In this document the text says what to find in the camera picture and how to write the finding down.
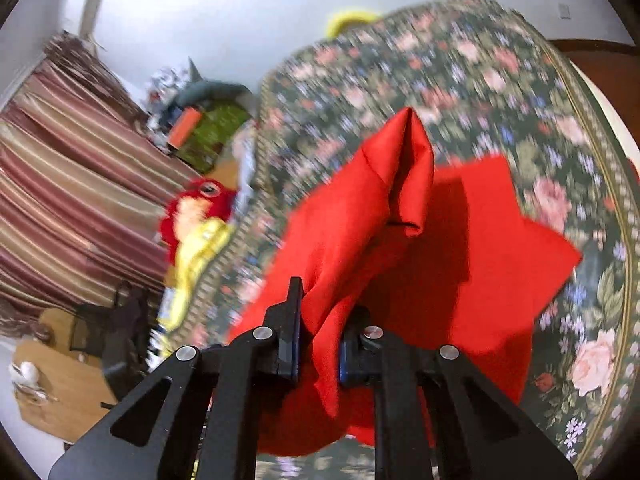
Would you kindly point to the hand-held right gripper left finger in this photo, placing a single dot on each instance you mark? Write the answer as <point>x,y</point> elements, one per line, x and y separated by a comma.
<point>296,345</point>

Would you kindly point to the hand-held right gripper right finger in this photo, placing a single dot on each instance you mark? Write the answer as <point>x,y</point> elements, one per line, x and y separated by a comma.
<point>345,360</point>

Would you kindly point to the red garment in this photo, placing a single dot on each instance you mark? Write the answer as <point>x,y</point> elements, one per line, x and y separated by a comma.
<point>450,240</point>

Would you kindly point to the black chair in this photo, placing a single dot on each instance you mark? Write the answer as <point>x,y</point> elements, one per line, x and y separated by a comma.
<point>125,340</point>

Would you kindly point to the red plush toy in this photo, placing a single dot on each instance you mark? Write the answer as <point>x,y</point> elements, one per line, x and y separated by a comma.
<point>200,195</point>

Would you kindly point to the green box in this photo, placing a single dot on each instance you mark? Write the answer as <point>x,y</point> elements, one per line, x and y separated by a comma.
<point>217,135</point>

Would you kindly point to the wooden desk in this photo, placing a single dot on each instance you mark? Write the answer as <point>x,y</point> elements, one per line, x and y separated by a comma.
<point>60,380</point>

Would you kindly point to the orange box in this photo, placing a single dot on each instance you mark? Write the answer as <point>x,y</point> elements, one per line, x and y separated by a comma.
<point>185,127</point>

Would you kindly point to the grey shark plush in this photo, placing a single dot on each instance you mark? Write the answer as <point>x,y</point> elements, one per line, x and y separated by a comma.
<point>210,90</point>

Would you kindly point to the white cloth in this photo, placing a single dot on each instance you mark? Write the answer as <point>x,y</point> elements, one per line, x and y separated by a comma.
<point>25,375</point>

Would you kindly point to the striped curtain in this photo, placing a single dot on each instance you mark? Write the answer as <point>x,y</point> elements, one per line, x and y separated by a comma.
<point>75,185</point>

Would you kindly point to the floral bedspread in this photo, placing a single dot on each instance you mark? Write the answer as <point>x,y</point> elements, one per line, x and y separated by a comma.
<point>475,85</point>

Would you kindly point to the cream bed sheet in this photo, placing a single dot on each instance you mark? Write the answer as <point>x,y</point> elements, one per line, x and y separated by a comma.
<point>627,130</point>

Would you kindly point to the white wall switch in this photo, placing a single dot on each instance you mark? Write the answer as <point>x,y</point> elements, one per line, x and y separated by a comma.
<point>564,10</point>

